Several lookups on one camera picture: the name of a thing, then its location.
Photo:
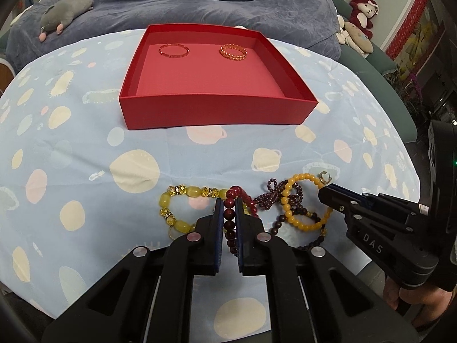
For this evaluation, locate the person's right hand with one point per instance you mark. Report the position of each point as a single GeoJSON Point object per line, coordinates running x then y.
{"type": "Point", "coordinates": [428, 300]}

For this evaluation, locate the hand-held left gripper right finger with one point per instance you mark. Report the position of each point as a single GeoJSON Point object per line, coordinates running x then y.
{"type": "Point", "coordinates": [240, 235]}

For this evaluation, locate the purple garnet bead strand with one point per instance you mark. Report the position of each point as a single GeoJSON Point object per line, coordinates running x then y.
{"type": "Point", "coordinates": [266, 197]}

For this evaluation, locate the green sofa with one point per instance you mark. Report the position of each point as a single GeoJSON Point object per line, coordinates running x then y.
{"type": "Point", "coordinates": [378, 78]}

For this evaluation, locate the thin gold bangle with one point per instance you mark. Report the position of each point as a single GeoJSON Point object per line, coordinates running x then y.
{"type": "Point", "coordinates": [160, 50]}

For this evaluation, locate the red patterned wall hanging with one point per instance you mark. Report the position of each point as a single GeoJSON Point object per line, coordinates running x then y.
{"type": "Point", "coordinates": [410, 18]}

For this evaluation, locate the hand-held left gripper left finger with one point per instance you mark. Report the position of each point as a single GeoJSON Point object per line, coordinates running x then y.
{"type": "Point", "coordinates": [218, 235]}

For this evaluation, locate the red cardboard box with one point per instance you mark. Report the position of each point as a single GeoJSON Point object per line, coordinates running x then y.
{"type": "Point", "coordinates": [214, 78]}

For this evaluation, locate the grey plush mole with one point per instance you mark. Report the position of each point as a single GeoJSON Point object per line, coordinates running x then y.
{"type": "Point", "coordinates": [66, 9]}

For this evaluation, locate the potted plant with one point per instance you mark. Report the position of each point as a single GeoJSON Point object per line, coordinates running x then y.
{"type": "Point", "coordinates": [410, 89]}

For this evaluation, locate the cream plush toy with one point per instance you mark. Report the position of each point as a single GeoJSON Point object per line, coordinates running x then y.
{"type": "Point", "coordinates": [357, 32]}

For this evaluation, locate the blue velvet blanket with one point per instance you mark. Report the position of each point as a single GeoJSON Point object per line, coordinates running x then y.
{"type": "Point", "coordinates": [178, 0]}

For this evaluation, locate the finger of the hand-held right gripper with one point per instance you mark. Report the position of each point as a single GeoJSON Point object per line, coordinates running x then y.
{"type": "Point", "coordinates": [375, 243]}
{"type": "Point", "coordinates": [385, 202]}

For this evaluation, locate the red plush bear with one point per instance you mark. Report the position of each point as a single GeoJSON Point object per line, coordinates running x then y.
{"type": "Point", "coordinates": [359, 16]}

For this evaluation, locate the patterned gold bangle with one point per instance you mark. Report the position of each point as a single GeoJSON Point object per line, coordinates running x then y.
{"type": "Point", "coordinates": [222, 53]}

